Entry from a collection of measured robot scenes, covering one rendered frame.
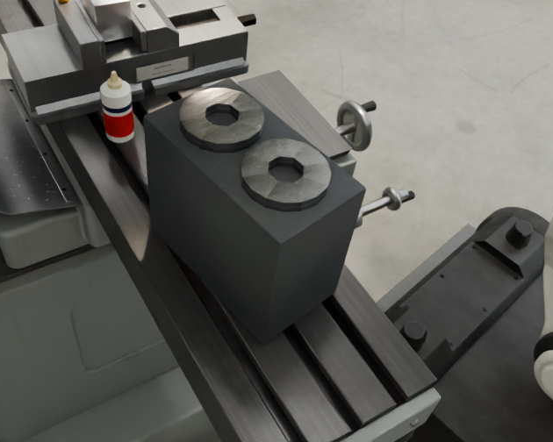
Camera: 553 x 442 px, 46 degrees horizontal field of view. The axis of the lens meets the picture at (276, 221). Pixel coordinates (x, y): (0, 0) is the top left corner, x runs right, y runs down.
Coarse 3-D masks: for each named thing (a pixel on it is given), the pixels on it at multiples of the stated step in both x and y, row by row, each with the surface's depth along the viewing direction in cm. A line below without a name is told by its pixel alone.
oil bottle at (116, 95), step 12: (108, 84) 86; (120, 84) 86; (108, 96) 86; (120, 96) 87; (108, 108) 88; (120, 108) 88; (132, 108) 90; (108, 120) 90; (120, 120) 89; (132, 120) 91; (108, 132) 92; (120, 132) 91; (132, 132) 93
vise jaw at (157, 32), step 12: (132, 0) 97; (144, 0) 97; (132, 12) 95; (144, 12) 95; (156, 12) 95; (144, 24) 93; (156, 24) 93; (168, 24) 95; (144, 36) 93; (156, 36) 94; (168, 36) 95; (144, 48) 94; (156, 48) 95; (168, 48) 96
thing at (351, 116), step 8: (344, 104) 145; (352, 104) 143; (368, 104) 143; (376, 104) 144; (344, 112) 147; (352, 112) 144; (360, 112) 141; (344, 120) 148; (352, 120) 145; (360, 120) 141; (368, 120) 141; (336, 128) 143; (344, 128) 144; (352, 128) 145; (360, 128) 144; (368, 128) 141; (344, 136) 150; (352, 136) 147; (360, 136) 145; (368, 136) 142; (352, 144) 148; (360, 144) 145; (368, 144) 144
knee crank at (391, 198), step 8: (384, 192) 149; (392, 192) 147; (400, 192) 150; (408, 192) 153; (376, 200) 147; (384, 200) 147; (392, 200) 147; (400, 200) 147; (408, 200) 152; (368, 208) 145; (376, 208) 146; (392, 208) 149; (360, 216) 142; (360, 224) 143
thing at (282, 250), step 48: (192, 96) 70; (240, 96) 71; (192, 144) 67; (240, 144) 66; (288, 144) 67; (192, 192) 69; (240, 192) 63; (288, 192) 62; (336, 192) 65; (192, 240) 75; (240, 240) 66; (288, 240) 60; (336, 240) 69; (240, 288) 71; (288, 288) 68; (336, 288) 79
